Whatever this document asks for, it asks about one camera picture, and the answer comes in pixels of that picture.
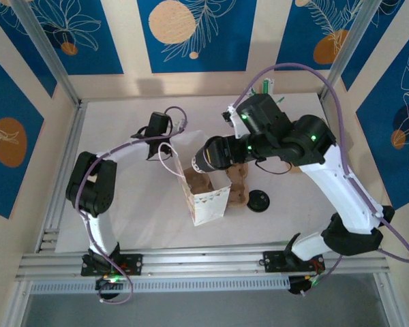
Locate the black paper coffee cup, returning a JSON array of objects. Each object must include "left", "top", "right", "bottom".
[{"left": 192, "top": 146, "right": 222, "bottom": 175}]

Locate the brown pulp cup carrier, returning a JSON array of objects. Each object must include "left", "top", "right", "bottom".
[{"left": 183, "top": 168, "right": 215, "bottom": 197}]

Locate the white cartoon print paper bag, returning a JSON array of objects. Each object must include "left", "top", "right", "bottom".
[{"left": 158, "top": 129, "right": 232, "bottom": 228}]

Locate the brown cardboard napkin box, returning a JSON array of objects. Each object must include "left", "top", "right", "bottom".
[{"left": 288, "top": 134, "right": 345, "bottom": 175}]

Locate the brown pulp carrier stack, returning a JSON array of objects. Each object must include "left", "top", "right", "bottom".
[{"left": 224, "top": 162, "right": 249, "bottom": 209}]

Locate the black plastic cup lid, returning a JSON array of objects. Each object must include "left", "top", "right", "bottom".
[{"left": 247, "top": 189, "right": 271, "bottom": 214}]

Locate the black electronics module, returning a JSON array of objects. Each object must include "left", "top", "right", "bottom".
[
  {"left": 94, "top": 268, "right": 130, "bottom": 300},
  {"left": 288, "top": 274, "right": 328, "bottom": 297}
]

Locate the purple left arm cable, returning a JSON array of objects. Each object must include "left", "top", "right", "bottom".
[{"left": 74, "top": 106, "right": 189, "bottom": 260}]

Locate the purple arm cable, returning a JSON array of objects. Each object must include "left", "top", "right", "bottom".
[
  {"left": 74, "top": 106, "right": 189, "bottom": 260},
  {"left": 237, "top": 63, "right": 409, "bottom": 265}
]

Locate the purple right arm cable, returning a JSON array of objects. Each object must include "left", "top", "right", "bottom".
[{"left": 237, "top": 63, "right": 409, "bottom": 265}]

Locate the aluminium side rail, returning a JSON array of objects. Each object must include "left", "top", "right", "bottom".
[{"left": 35, "top": 100, "right": 89, "bottom": 253}]

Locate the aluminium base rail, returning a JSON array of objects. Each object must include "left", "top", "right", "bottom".
[{"left": 15, "top": 242, "right": 389, "bottom": 282}]

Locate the aluminium frame post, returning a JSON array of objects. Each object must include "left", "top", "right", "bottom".
[
  {"left": 318, "top": 0, "right": 388, "bottom": 105},
  {"left": 10, "top": 0, "right": 87, "bottom": 108}
]

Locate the grey slotted cable duct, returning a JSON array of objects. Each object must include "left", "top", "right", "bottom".
[{"left": 29, "top": 276, "right": 290, "bottom": 294}]

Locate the short purple looped cable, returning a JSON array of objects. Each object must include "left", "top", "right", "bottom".
[{"left": 97, "top": 270, "right": 134, "bottom": 305}]

